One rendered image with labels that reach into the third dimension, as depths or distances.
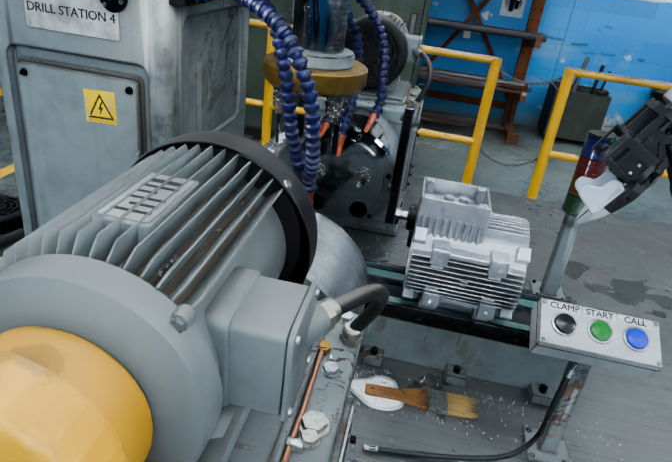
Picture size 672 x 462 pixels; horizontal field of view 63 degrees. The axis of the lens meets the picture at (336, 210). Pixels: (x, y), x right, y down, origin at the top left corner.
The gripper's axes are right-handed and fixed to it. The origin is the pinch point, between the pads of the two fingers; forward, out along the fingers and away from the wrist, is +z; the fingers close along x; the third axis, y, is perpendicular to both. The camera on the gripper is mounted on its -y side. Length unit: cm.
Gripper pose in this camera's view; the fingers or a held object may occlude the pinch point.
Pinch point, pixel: (586, 219)
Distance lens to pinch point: 98.5
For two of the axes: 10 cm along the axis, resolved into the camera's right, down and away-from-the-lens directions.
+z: -5.9, 6.8, 4.4
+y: -7.8, -6.2, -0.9
